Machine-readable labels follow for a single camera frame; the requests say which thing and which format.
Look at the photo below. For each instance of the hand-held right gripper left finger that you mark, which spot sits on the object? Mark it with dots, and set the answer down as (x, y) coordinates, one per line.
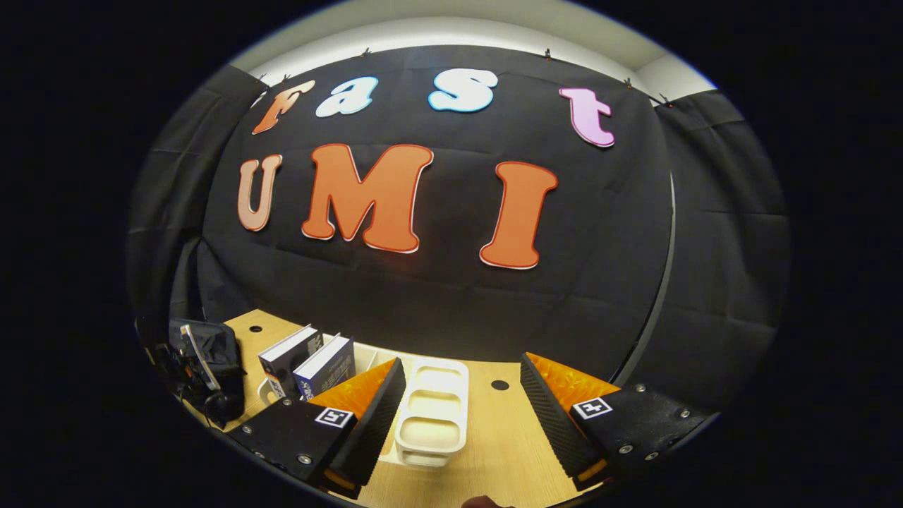
(374, 423)

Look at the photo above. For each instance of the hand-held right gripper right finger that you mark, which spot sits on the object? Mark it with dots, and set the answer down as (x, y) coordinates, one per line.
(554, 423)

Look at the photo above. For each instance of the white plastic bookshelf organizer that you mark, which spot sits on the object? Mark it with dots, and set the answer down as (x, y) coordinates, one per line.
(432, 416)

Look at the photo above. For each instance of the blue cover book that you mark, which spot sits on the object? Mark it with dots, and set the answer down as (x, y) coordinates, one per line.
(328, 367)

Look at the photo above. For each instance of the white portrait cover book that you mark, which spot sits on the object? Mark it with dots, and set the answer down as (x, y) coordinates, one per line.
(282, 360)

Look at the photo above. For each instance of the black backdrop cloth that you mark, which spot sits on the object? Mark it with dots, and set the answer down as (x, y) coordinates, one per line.
(451, 310)

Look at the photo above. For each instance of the grey backdrop frame pole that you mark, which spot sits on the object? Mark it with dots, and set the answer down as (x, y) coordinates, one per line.
(674, 226)

